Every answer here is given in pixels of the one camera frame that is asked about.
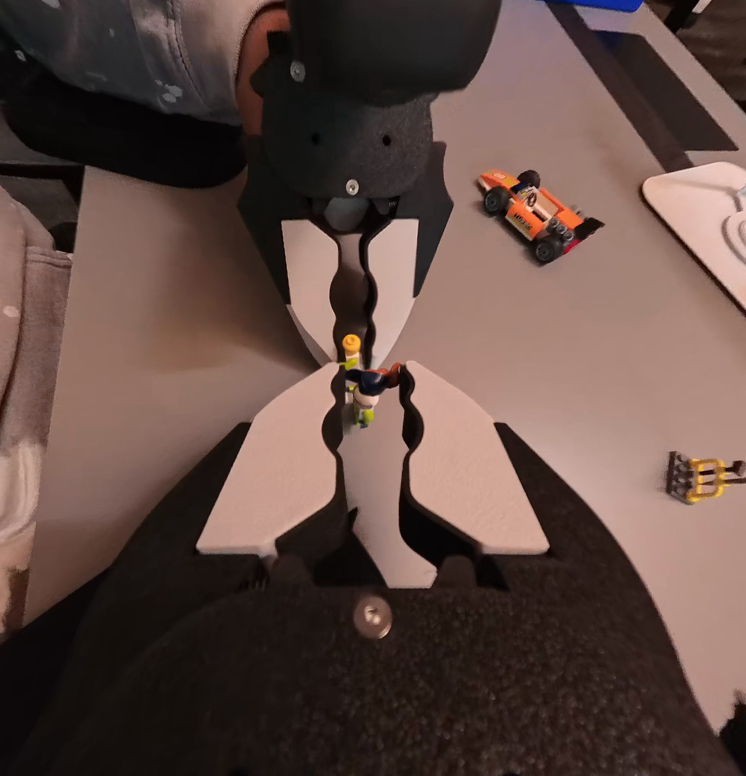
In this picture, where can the grey lego plate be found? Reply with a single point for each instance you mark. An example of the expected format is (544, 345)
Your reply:
(676, 475)

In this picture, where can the small yellow lego piece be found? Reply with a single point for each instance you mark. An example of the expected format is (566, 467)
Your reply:
(710, 475)

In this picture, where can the green lego minifigure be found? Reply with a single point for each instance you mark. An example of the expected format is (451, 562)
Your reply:
(366, 406)

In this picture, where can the person's left forearm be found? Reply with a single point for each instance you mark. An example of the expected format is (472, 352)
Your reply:
(118, 49)

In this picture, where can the yellow round lego piece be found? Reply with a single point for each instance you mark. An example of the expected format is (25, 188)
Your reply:
(351, 349)

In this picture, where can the orange lego race car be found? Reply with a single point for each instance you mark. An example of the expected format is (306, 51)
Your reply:
(537, 212)

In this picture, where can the blue cap with orange hair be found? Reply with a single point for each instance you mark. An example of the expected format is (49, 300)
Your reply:
(383, 376)

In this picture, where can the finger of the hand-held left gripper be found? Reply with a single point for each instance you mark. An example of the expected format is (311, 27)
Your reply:
(391, 273)
(312, 273)

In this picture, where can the person's left hand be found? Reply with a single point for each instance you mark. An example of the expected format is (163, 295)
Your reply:
(254, 61)

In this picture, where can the white booklet stand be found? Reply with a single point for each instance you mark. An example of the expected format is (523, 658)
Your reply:
(713, 230)

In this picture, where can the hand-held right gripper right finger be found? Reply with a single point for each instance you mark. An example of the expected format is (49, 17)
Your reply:
(476, 485)

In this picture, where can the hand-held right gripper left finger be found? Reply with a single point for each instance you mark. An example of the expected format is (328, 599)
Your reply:
(270, 485)

